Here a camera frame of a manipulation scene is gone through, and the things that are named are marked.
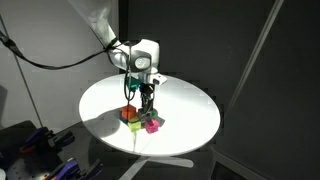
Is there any yellow-green toy block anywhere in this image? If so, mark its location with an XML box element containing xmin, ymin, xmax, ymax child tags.
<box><xmin>127</xmin><ymin>116</ymin><xmax>143</xmax><ymax>133</ymax></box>

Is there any orange toy block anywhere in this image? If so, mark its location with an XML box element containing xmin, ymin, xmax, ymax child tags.
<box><xmin>120</xmin><ymin>103</ymin><xmax>138</xmax><ymax>121</ymax></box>

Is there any black looped camera cable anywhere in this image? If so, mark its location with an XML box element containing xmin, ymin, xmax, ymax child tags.
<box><xmin>123</xmin><ymin>41</ymin><xmax>138</xmax><ymax>102</ymax></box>

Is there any white table base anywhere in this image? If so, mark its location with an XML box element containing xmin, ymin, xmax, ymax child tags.
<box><xmin>118</xmin><ymin>154</ymin><xmax>195</xmax><ymax>180</ymax></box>

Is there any purple orange spring clamp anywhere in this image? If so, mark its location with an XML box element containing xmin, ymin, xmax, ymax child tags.
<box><xmin>49</xmin><ymin>157</ymin><xmax>105</xmax><ymax>180</ymax></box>
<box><xmin>19</xmin><ymin>126</ymin><xmax>76</xmax><ymax>155</ymax></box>

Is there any long black cable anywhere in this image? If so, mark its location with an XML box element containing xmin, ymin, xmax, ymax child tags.
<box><xmin>0</xmin><ymin>31</ymin><xmax>116</xmax><ymax>71</ymax></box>

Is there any magenta toy block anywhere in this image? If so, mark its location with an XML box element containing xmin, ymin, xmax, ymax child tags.
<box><xmin>144</xmin><ymin>118</ymin><xmax>161</xmax><ymax>135</ymax></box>

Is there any blue toy block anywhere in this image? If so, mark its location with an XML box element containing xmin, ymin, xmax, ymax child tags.
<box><xmin>118</xmin><ymin>112</ymin><xmax>129</xmax><ymax>125</ymax></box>

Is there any thin metal stand pole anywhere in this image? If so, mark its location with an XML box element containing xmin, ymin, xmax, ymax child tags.
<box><xmin>0</xmin><ymin>13</ymin><xmax>45</xmax><ymax>128</ymax></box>

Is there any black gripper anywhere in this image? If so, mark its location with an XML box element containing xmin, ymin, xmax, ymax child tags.
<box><xmin>137</xmin><ymin>82</ymin><xmax>157</xmax><ymax>116</ymax></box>

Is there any teal wrist camera box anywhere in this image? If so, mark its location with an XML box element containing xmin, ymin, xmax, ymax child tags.
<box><xmin>127</xmin><ymin>77</ymin><xmax>142</xmax><ymax>92</ymax></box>

